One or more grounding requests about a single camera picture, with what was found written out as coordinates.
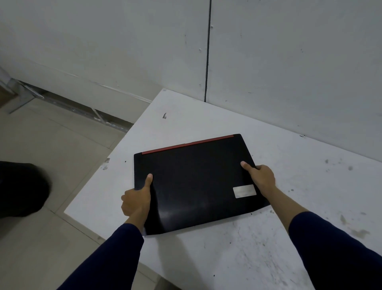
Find person's right hand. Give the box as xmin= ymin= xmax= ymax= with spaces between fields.
xmin=241 ymin=161 xmax=277 ymax=199

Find person's left hand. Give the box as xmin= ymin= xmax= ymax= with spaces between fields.
xmin=121 ymin=173 xmax=153 ymax=217

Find black laptop with red strip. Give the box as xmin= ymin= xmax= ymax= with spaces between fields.
xmin=133 ymin=134 xmax=270 ymax=236

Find person's left forearm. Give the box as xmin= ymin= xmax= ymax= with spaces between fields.
xmin=57 ymin=211 xmax=149 ymax=290

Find person's right forearm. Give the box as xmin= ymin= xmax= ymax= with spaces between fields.
xmin=266 ymin=186 xmax=382 ymax=290

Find metal floor rail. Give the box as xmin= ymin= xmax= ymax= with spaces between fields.
xmin=0 ymin=66 xmax=131 ymax=133

